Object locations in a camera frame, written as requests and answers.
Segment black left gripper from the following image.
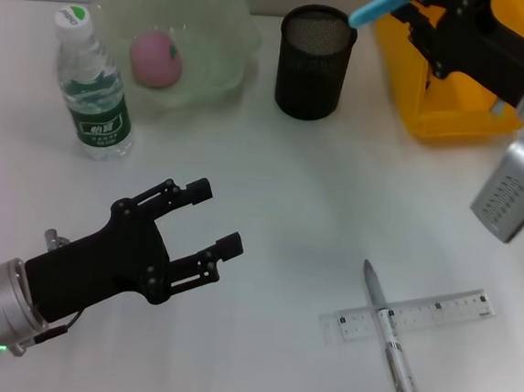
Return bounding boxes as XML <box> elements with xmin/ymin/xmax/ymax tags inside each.
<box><xmin>19</xmin><ymin>163</ymin><xmax>251</xmax><ymax>340</ymax></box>

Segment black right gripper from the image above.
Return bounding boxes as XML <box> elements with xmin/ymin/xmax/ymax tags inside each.
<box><xmin>383</xmin><ymin>0</ymin><xmax>524</xmax><ymax>108</ymax></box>

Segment blue capped scissors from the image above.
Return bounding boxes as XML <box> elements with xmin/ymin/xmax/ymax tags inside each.
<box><xmin>348</xmin><ymin>0</ymin><xmax>412</xmax><ymax>35</ymax></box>

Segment clear water bottle green label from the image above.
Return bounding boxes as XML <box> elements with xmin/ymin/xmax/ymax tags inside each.
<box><xmin>40</xmin><ymin>2</ymin><xmax>147</xmax><ymax>164</ymax></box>

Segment pink toy peach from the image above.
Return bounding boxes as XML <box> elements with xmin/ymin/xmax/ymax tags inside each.
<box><xmin>125</xmin><ymin>27</ymin><xmax>187</xmax><ymax>90</ymax></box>

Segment grey white pen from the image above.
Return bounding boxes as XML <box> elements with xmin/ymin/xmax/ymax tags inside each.
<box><xmin>352</xmin><ymin>259</ymin><xmax>434</xmax><ymax>392</ymax></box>

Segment transparent plastic ruler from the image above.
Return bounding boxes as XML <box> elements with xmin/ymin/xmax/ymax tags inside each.
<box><xmin>317</xmin><ymin>275</ymin><xmax>498</xmax><ymax>359</ymax></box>

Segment black mesh pen holder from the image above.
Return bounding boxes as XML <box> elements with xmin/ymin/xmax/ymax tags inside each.
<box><xmin>272</xmin><ymin>3</ymin><xmax>361</xmax><ymax>125</ymax></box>

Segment translucent green fruit bowl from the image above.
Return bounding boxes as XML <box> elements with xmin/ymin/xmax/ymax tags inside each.
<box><xmin>80</xmin><ymin>0</ymin><xmax>266</xmax><ymax>118</ymax></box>

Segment yellow plastic bin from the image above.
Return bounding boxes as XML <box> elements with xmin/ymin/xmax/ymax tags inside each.
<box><xmin>366</xmin><ymin>0</ymin><xmax>524</xmax><ymax>147</ymax></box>

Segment left wrist silver stub connector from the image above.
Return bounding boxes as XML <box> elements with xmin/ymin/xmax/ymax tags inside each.
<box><xmin>42</xmin><ymin>228</ymin><xmax>71</xmax><ymax>253</ymax></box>

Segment left gripper black cable plug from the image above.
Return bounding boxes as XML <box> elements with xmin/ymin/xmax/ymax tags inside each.
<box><xmin>13</xmin><ymin>302</ymin><xmax>86</xmax><ymax>363</ymax></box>

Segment silver white right wrist camera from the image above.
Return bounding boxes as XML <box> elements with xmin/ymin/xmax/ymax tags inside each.
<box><xmin>466</xmin><ymin>134</ymin><xmax>524</xmax><ymax>247</ymax></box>

